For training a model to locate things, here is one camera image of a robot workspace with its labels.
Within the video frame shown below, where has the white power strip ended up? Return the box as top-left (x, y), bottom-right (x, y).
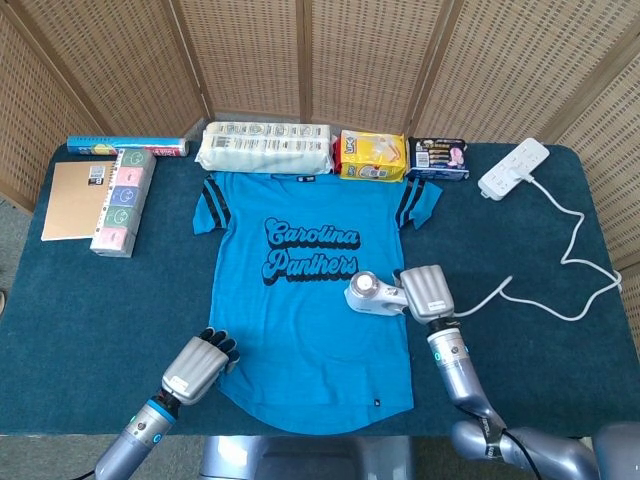
top-left (477, 138), bottom-right (551, 202)

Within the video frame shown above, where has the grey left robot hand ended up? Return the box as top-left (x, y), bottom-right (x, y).
top-left (160, 327), bottom-right (241, 406)

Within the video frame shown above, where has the yellow Lipo biscuit bag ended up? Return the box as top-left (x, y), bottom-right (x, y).
top-left (333, 129), bottom-right (407, 184)

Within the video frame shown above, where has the pastel pocket tissue multipack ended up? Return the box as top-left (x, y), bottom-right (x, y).
top-left (89, 148), bottom-right (157, 259)

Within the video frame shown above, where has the teal carpet table cover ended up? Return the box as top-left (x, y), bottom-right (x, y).
top-left (0, 142), bottom-right (635, 439)

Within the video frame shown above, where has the brown kraft notebook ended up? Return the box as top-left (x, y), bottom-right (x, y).
top-left (40, 160), bottom-right (117, 243)

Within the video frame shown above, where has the grey robot torso base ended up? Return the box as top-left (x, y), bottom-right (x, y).
top-left (199, 434), bottom-right (416, 480)

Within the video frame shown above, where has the white power cable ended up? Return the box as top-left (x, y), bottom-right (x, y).
top-left (453, 162), bottom-right (624, 321)

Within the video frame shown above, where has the white toilet paper pack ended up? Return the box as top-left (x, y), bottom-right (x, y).
top-left (193, 121), bottom-right (335, 175)

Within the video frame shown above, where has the wicker folding screen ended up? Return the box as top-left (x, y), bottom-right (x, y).
top-left (0, 0), bottom-right (640, 271)

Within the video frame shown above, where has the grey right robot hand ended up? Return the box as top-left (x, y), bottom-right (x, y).
top-left (392, 265), bottom-right (456, 321)

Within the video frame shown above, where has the white handheld garment steamer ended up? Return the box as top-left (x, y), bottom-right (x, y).
top-left (343, 270), bottom-right (410, 317)

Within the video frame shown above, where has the blue Carolina Panthers T-shirt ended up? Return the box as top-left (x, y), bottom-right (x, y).
top-left (192, 172), bottom-right (444, 435)

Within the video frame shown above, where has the blue red food wrap roll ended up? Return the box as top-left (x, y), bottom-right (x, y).
top-left (66, 134), bottom-right (190, 158)

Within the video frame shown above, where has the dark blue sanitary pad pack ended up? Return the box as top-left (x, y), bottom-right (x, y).
top-left (405, 135), bottom-right (471, 181)

